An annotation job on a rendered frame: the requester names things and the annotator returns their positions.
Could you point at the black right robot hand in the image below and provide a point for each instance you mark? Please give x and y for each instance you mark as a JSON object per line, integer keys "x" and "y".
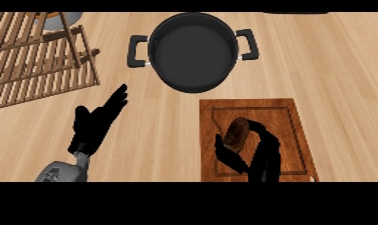
{"x": 263, "y": 155}

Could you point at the wooden slatted dish rack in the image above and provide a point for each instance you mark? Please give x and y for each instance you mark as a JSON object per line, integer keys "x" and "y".
{"x": 39, "y": 59}

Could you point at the grey plate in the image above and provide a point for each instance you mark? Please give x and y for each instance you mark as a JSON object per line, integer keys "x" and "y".
{"x": 67, "y": 20}

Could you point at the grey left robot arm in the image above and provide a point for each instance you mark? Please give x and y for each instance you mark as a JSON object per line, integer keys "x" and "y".
{"x": 67, "y": 170}

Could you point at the brown wooden cutting board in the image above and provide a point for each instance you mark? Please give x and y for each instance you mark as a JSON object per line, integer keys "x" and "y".
{"x": 275, "y": 115}

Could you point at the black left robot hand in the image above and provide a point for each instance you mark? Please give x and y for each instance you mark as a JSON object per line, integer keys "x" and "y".
{"x": 97, "y": 122}

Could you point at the brown sweet potato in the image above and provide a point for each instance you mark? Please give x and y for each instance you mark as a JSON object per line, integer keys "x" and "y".
{"x": 237, "y": 134}

